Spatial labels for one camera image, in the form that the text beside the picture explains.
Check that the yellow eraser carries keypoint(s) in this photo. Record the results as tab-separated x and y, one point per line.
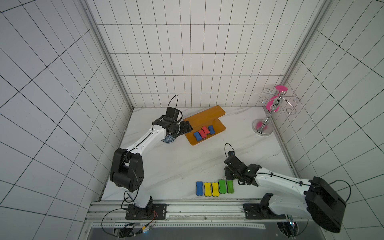
207	189
215	189

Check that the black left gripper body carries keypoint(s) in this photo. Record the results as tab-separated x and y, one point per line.
183	128

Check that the red eraser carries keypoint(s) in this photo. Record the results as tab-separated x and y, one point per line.
206	130
202	134

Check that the green eraser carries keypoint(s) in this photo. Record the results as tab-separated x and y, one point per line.
230	186
222	186

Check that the wooden two-tier shelf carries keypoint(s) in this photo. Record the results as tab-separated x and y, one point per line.
205	118

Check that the chrome pink cup stand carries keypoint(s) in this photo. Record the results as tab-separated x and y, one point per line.
263	127

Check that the blue eraser top shelf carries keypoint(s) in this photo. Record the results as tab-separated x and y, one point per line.
199	188

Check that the blue patterned ceramic bowl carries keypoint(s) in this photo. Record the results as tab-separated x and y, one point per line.
169	139

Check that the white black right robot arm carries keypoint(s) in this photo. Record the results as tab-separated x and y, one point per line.
314	200

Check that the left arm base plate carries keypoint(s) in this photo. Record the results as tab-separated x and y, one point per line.
152	211

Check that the aluminium mounting rail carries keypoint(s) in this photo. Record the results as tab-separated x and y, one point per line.
181	213

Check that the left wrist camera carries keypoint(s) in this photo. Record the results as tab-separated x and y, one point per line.
174	114

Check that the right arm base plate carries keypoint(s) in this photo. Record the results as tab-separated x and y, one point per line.
260	212

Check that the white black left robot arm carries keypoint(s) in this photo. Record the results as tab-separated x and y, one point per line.
127	170

